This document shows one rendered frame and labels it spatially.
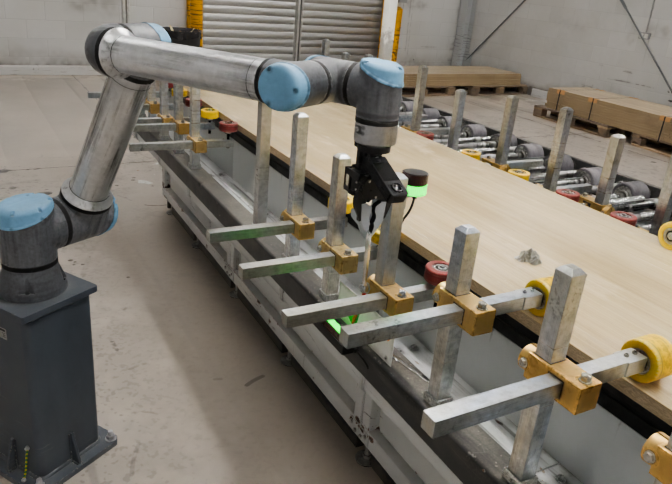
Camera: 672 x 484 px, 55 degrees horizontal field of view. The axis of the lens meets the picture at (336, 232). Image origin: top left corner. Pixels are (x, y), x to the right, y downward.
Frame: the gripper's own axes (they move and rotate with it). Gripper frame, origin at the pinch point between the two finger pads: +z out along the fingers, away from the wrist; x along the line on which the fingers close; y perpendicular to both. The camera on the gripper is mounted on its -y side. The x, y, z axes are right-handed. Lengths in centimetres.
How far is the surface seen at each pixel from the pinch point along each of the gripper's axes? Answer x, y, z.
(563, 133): -116, 53, -5
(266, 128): -8, 77, -4
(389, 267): -7.3, 0.9, 9.5
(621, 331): -39, -39, 11
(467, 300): -6.8, -26.3, 3.9
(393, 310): -5.0, -5.8, 16.8
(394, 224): -7.1, 1.0, -1.3
